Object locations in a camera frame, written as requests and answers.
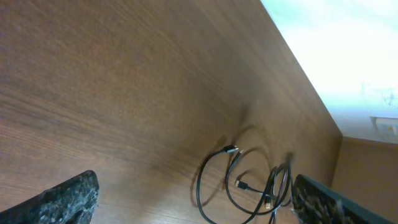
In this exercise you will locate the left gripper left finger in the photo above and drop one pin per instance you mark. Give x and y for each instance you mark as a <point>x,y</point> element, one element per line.
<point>72,202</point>

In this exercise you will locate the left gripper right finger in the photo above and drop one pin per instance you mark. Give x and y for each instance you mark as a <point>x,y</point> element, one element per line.
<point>316,203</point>

